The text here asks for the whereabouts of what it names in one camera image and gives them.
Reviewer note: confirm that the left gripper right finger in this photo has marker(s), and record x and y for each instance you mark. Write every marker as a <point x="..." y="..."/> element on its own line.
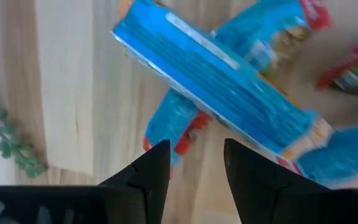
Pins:
<point x="253" y="186"/>

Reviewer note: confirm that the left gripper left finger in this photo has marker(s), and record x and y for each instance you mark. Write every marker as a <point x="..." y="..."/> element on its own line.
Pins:
<point x="148" y="180"/>

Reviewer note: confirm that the blue granola bar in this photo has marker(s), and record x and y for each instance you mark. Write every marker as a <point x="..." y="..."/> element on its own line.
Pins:
<point x="259" y="28"/>
<point x="172" y="121"/>
<point x="343" y="152"/>
<point x="213" y="77"/>

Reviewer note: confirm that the trailing succulent potted plant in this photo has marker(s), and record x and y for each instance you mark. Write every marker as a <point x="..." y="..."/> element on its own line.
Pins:
<point x="9" y="143"/>

